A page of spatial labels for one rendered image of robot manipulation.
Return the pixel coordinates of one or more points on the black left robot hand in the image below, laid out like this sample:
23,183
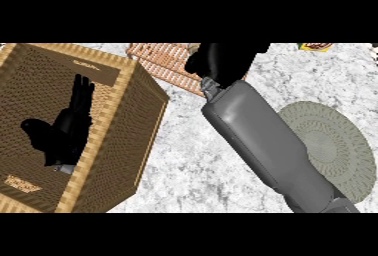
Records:
68,130

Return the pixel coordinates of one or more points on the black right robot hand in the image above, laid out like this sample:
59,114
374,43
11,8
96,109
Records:
223,61

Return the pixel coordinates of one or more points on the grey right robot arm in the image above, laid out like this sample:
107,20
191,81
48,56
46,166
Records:
266,143

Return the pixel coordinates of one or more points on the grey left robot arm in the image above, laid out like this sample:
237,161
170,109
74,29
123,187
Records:
64,168

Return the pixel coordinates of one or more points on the orange woven placemat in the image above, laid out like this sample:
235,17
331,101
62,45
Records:
164,63

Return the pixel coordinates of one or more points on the brown wicker basket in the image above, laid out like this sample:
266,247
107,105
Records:
123,133

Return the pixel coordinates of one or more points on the yellow and brown box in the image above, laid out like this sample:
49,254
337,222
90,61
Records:
316,46

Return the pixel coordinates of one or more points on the round grey-green woven mat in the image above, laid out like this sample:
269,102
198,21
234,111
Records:
340,150

